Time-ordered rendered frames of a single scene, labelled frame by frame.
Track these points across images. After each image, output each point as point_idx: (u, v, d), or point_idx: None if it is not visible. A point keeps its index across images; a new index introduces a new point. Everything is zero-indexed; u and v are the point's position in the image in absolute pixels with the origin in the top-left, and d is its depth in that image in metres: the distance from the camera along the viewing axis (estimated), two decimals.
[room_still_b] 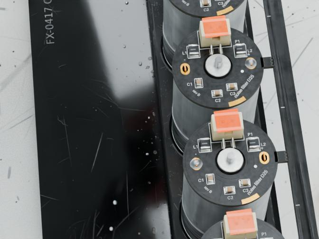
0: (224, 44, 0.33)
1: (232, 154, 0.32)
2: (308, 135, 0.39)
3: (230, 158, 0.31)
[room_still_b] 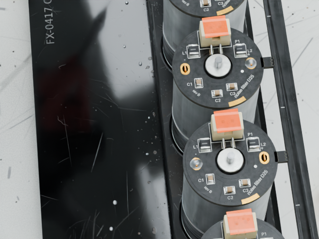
0: (224, 44, 0.33)
1: (232, 154, 0.32)
2: (308, 135, 0.39)
3: (230, 158, 0.31)
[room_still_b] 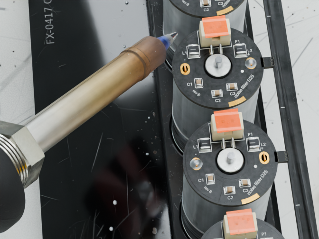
0: (224, 44, 0.33)
1: (232, 154, 0.32)
2: (308, 135, 0.39)
3: (230, 158, 0.31)
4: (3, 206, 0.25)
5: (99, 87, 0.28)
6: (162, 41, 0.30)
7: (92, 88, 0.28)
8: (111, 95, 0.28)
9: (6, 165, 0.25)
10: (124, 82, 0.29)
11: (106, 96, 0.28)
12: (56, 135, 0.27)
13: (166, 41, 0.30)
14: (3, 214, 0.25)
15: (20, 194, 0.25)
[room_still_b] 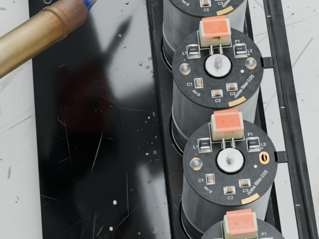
0: (224, 44, 0.33)
1: (232, 154, 0.32)
2: (308, 135, 0.39)
3: (230, 158, 0.31)
4: None
5: (12, 45, 0.27)
6: (83, 1, 0.29)
7: (4, 46, 0.27)
8: (26, 53, 0.28)
9: None
10: (40, 41, 0.28)
11: (20, 54, 0.27)
12: None
13: (88, 1, 0.29)
14: None
15: None
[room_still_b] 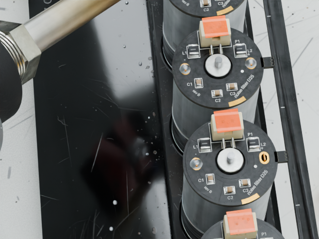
0: (224, 44, 0.33)
1: (232, 154, 0.32)
2: (308, 135, 0.39)
3: (230, 158, 0.31)
4: (1, 96, 0.26)
5: None
6: None
7: None
8: (106, 2, 0.30)
9: (4, 56, 0.26)
10: None
11: (100, 2, 0.29)
12: (52, 36, 0.28)
13: None
14: (1, 104, 0.26)
15: (17, 84, 0.26)
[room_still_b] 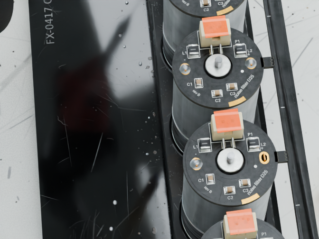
0: (224, 44, 0.33)
1: (232, 154, 0.32)
2: (308, 135, 0.39)
3: (230, 158, 0.31)
4: None
5: None
6: None
7: None
8: None
9: None
10: None
11: None
12: None
13: None
14: None
15: None
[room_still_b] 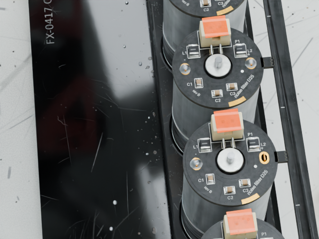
0: (224, 44, 0.33)
1: (232, 154, 0.32)
2: (308, 135, 0.39)
3: (230, 158, 0.31)
4: None
5: None
6: None
7: None
8: None
9: None
10: None
11: None
12: None
13: None
14: None
15: None
